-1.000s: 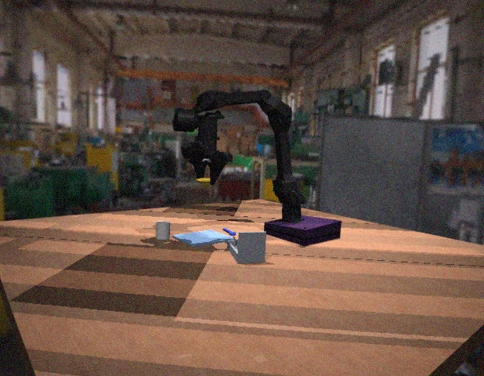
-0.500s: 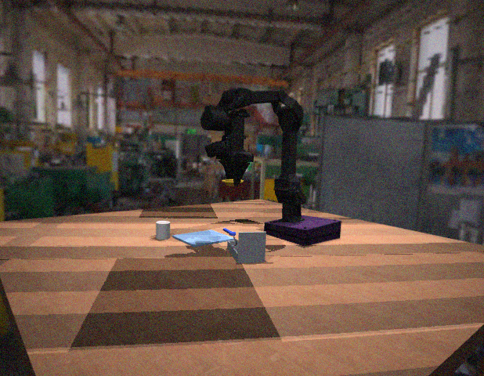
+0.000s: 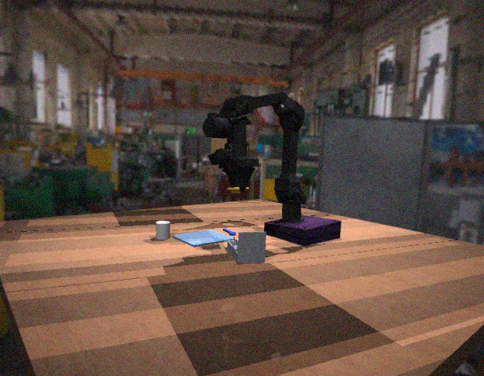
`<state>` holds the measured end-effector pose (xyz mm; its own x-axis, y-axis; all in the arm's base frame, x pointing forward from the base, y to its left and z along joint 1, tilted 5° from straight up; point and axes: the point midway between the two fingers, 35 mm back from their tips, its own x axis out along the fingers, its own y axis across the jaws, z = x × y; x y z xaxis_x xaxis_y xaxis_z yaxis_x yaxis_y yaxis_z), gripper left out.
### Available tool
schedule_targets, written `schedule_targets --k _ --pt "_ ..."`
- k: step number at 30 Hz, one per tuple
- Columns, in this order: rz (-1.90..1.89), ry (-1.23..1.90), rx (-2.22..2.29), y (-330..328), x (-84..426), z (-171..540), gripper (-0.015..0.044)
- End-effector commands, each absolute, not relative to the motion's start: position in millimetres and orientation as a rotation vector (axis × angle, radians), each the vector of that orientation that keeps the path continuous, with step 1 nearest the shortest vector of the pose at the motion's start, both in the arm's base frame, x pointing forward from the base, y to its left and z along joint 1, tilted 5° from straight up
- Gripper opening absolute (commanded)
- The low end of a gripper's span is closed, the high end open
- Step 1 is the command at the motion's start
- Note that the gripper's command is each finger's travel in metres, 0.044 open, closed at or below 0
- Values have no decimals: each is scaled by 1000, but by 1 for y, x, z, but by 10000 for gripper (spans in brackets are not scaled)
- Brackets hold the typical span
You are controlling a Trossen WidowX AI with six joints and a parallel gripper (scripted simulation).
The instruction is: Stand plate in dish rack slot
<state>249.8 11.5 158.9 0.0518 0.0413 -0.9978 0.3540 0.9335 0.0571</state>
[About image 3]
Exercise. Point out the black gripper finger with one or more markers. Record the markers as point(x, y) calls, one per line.
point(244, 175)
point(233, 179)

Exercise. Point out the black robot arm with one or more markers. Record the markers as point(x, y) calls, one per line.
point(287, 186)

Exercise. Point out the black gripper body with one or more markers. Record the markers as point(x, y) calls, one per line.
point(240, 153)

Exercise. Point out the grey cylinder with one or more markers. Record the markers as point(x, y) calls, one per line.
point(162, 230)

